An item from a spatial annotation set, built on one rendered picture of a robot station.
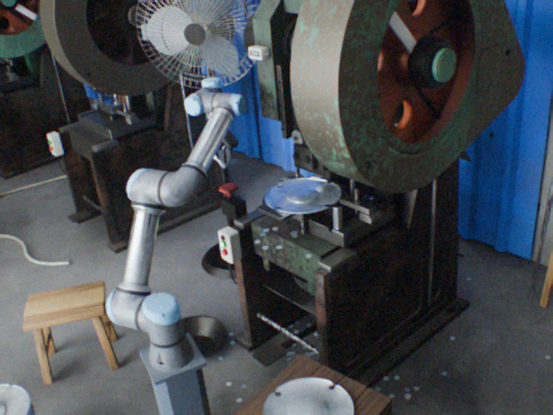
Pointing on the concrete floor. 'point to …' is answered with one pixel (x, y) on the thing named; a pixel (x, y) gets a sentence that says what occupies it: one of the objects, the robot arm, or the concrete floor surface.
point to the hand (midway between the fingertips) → (225, 165)
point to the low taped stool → (54, 309)
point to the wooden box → (302, 365)
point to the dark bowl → (205, 333)
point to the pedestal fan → (201, 23)
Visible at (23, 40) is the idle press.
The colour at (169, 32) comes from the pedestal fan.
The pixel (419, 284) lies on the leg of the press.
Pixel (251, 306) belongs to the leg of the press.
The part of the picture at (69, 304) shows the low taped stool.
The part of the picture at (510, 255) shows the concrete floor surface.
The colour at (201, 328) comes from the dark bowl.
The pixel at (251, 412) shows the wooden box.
